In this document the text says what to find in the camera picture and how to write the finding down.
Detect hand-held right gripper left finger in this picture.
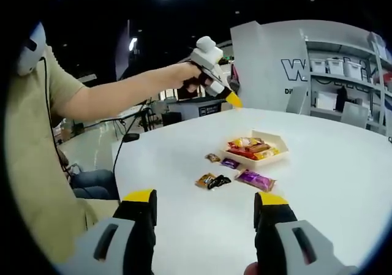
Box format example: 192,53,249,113
58,188,157,275

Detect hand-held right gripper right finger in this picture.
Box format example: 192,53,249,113
253,191,358,275

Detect yellow cake packet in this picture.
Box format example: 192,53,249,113
252,148,281,162
227,136,263,149

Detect red chocolate bar packet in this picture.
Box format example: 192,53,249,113
225,147,257,160

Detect brown red snack bar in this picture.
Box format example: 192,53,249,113
244,143,273,154

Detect small purple candy packet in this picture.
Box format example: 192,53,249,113
219,157,241,169

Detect long purple snack bar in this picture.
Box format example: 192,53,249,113
234,168,277,194

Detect cream hexagonal food container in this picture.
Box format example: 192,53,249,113
219,129,290,168

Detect black snack packet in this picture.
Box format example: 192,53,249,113
206,173,233,192

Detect orange brown snack packet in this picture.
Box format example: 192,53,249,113
195,172,217,189

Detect person's left hand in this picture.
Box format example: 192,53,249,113
171,62,214,94

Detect grey counter with sign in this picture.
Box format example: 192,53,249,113
167,100,235,123

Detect person's blue jeans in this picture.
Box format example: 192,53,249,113
70,168,120,200

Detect grey chair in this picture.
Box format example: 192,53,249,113
340,101,370,129
286,86,310,115

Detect person in beige shirt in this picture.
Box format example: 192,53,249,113
4,47,122,263

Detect group of white storage bins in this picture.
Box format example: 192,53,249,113
311,56,392,110

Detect black canister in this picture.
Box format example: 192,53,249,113
335,88,348,112

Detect grey metal shelf rack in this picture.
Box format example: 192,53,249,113
301,31,392,137

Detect white worn neck device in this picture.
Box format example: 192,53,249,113
17,22,47,77

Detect grey bag with red strap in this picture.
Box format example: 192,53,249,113
228,63,243,94

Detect black cable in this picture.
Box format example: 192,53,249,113
112,102,157,198

